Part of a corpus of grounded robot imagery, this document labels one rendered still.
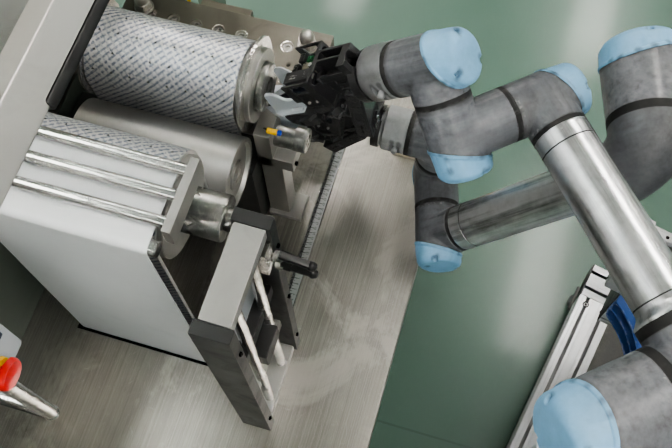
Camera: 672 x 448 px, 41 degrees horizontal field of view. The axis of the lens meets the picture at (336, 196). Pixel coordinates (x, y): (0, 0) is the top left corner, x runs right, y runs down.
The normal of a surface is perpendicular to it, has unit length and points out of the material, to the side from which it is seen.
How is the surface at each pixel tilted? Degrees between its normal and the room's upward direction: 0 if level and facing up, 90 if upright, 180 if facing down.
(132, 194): 0
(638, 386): 15
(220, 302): 0
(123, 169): 0
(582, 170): 25
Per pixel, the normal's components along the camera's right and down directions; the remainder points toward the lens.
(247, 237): -0.02, -0.41
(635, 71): -0.49, -0.36
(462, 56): 0.72, -0.07
